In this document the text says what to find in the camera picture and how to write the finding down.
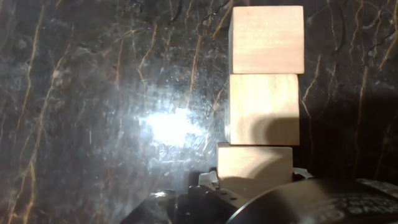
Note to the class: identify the light wooden cube block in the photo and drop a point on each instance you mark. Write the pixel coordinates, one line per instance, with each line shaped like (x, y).
(267, 40)
(261, 99)
(252, 161)

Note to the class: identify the dark marble pattern mat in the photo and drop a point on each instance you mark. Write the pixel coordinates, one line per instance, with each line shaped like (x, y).
(77, 93)

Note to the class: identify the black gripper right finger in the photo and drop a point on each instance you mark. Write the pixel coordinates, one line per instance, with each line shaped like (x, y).
(301, 173)

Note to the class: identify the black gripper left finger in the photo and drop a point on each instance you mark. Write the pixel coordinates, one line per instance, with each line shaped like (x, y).
(206, 205)

